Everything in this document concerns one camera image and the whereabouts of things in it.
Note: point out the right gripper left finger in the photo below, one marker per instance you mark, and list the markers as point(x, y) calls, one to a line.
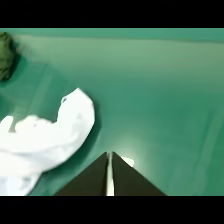
point(90, 183)

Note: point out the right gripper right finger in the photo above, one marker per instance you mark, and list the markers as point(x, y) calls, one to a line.
point(133, 183)

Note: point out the white garment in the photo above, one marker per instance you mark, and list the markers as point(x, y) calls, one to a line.
point(43, 143)

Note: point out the green garment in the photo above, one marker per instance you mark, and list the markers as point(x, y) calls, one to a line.
point(6, 56)

